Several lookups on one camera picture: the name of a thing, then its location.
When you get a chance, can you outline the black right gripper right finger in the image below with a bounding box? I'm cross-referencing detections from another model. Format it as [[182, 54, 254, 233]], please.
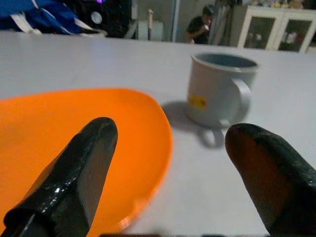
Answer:
[[225, 123, 316, 237]]

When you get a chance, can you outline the white glass-door cabinet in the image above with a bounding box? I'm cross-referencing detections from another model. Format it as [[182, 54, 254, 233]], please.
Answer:
[[237, 5, 316, 53]]

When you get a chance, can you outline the grey enamel mug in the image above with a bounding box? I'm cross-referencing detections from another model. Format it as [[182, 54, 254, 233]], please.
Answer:
[[185, 52, 259, 127]]

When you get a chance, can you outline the computer with coloured lights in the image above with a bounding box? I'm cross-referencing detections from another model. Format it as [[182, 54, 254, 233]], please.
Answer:
[[74, 0, 132, 39]]

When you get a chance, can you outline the person in black shirt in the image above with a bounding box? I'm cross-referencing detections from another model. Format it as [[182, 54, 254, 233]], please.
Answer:
[[185, 4, 216, 45]]

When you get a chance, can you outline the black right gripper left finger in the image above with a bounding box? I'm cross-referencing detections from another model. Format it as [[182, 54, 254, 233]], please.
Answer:
[[0, 117, 119, 237]]

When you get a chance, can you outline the orange plastic plate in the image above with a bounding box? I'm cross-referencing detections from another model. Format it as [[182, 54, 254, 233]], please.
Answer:
[[0, 87, 173, 234]]

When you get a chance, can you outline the blue and white bag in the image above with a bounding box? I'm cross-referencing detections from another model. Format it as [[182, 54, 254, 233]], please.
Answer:
[[0, 0, 108, 37]]

